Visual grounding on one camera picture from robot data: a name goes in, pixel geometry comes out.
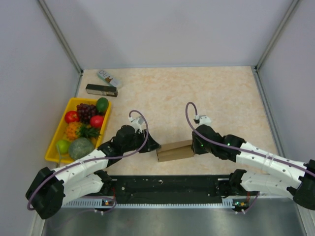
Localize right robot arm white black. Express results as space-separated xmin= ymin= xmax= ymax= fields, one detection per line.
xmin=192 ymin=124 xmax=315 ymax=210

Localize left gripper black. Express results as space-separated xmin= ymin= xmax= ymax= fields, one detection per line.
xmin=123 ymin=129 xmax=161 ymax=153

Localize left frame post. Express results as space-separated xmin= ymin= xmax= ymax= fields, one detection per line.
xmin=36 ymin=0 xmax=84 ymax=76

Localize grey cable duct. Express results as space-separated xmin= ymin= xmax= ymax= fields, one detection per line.
xmin=62 ymin=198 xmax=249 ymax=210

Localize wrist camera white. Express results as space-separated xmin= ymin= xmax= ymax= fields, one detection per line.
xmin=128 ymin=116 xmax=144 ymax=133
xmin=193 ymin=115 xmax=212 ymax=126

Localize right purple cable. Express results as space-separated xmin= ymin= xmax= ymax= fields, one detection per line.
xmin=185 ymin=102 xmax=315 ymax=214

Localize purple cable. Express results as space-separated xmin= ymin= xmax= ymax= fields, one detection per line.
xmin=185 ymin=102 xmax=315 ymax=214
xmin=26 ymin=110 xmax=150 ymax=214

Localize purple toy grapes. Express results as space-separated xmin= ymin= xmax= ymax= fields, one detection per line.
xmin=76 ymin=103 xmax=98 ymax=124

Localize right frame post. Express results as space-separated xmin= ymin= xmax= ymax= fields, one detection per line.
xmin=254 ymin=0 xmax=302 ymax=69

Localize frame post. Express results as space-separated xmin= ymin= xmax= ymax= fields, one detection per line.
xmin=254 ymin=0 xmax=302 ymax=69
xmin=36 ymin=0 xmax=84 ymax=76

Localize orange toy pineapple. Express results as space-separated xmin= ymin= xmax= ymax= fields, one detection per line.
xmin=64 ymin=122 xmax=100 ymax=141

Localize green toy lime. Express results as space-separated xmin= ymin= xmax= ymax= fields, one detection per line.
xmin=95 ymin=97 xmax=109 ymax=113

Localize green toy pear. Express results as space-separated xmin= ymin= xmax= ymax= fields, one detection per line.
xmin=56 ymin=139 xmax=70 ymax=155

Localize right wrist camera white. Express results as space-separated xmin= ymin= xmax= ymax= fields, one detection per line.
xmin=193 ymin=115 xmax=212 ymax=126

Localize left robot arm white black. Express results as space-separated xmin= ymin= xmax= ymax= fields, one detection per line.
xmin=26 ymin=125 xmax=161 ymax=219

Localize teal white snack box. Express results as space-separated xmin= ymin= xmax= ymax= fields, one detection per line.
xmin=97 ymin=70 xmax=122 ymax=89

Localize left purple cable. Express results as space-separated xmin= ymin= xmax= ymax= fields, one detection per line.
xmin=26 ymin=110 xmax=150 ymax=214

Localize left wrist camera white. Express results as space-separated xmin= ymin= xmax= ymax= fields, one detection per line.
xmin=128 ymin=116 xmax=144 ymax=133

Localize red toy apple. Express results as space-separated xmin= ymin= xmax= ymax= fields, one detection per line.
xmin=64 ymin=111 xmax=80 ymax=123

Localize red toy tomato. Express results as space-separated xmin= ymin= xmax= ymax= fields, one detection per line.
xmin=90 ymin=115 xmax=104 ymax=128

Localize black rectangular box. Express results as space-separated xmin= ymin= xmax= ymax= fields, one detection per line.
xmin=86 ymin=84 xmax=118 ymax=97

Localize brown cardboard paper box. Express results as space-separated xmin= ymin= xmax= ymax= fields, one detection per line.
xmin=157 ymin=140 xmax=194 ymax=162

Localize green toy melon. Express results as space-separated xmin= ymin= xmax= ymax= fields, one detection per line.
xmin=68 ymin=138 xmax=95 ymax=160

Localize yellow plastic tray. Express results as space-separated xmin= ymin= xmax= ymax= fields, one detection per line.
xmin=45 ymin=98 xmax=112 ymax=164

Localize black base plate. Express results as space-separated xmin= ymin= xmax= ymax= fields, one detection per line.
xmin=105 ymin=174 xmax=247 ymax=205

